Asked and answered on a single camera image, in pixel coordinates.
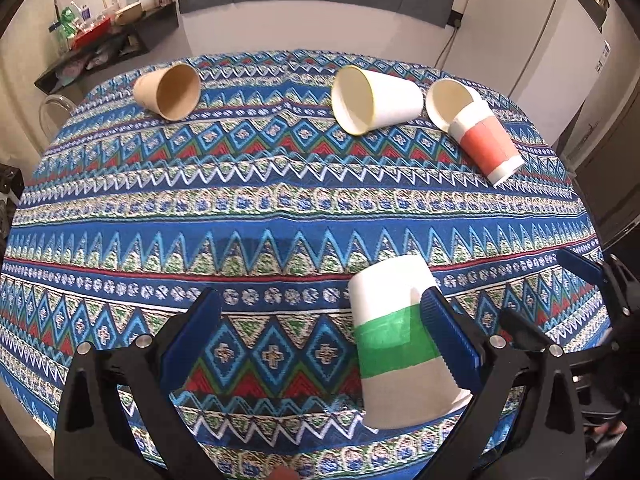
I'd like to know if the red tray on shelf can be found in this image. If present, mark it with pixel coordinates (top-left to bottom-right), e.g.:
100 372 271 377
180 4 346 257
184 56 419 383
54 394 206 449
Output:
70 18 112 50

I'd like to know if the brown kraft paper cup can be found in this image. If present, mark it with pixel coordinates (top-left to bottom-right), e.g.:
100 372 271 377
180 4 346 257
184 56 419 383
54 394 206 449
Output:
134 63 201 122

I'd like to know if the black wall shelf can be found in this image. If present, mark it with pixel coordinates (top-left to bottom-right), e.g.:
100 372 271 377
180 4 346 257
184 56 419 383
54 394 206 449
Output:
34 3 178 94

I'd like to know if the orange banded white paper cup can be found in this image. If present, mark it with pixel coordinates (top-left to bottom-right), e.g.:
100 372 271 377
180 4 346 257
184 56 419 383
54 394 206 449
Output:
448 100 525 186

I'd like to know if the blue patterned tablecloth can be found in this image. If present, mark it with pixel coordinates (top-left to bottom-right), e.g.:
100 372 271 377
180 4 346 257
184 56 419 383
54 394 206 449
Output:
1 50 608 479

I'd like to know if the green banded white paper cup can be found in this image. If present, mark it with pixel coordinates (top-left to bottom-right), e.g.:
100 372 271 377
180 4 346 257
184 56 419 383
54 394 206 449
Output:
348 255 472 430

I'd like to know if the black power cable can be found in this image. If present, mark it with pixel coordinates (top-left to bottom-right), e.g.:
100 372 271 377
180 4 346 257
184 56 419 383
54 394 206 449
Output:
433 12 464 68

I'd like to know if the white cup with yellow rim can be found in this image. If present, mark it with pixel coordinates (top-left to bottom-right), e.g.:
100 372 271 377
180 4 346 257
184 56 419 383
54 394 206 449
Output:
331 65 424 136

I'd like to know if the white refrigerator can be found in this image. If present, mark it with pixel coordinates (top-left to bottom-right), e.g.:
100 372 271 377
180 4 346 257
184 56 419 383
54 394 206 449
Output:
444 0 610 145

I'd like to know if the green bottle on shelf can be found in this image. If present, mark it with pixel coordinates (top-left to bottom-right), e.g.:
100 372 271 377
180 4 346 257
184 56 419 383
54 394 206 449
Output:
49 6 77 54

